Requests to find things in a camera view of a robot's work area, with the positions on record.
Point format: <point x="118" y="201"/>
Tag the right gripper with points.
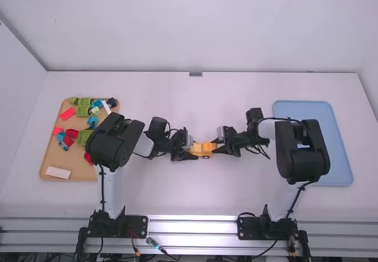
<point x="233" y="142"/>

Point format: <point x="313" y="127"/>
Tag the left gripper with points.
<point x="176" y="144"/>

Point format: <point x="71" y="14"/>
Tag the yellow toy car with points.
<point x="203" y="148"/>

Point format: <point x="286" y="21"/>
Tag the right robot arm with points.
<point x="304" y="155"/>

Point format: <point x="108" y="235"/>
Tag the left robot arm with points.
<point x="109" y="144"/>

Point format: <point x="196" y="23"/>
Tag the silver rails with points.
<point x="192" y="223"/>

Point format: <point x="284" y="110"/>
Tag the dark blue toy brick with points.
<point x="112" y="101"/>

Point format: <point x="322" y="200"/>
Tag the white toy brick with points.
<point x="58" y="172"/>
<point x="105" y="105"/>

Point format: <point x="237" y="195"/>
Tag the teal toy brick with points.
<point x="61" y="137"/>
<point x="93" y="120"/>

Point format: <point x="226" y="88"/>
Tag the pale green toy brick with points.
<point x="96" y="111"/>

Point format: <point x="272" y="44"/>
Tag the light blue toy brick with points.
<point x="98" y="104"/>

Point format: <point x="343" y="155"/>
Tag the green toy car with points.
<point x="84" y="106"/>

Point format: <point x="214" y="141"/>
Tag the blue mat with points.
<point x="339" y="155"/>

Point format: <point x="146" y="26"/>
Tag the red toy brick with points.
<point x="58" y="130"/>
<point x="67" y="114"/>
<point x="71" y="135"/>

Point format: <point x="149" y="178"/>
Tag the light green toy brick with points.
<point x="72" y="100"/>

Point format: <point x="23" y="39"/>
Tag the tan tray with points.
<point x="50" y="155"/>

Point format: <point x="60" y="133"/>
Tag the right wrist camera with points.
<point x="220" y="132"/>

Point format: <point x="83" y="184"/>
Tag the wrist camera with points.
<point x="187" y="142"/>
<point x="220" y="132"/>

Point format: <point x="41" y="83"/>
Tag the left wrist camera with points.
<point x="187" y="142"/>

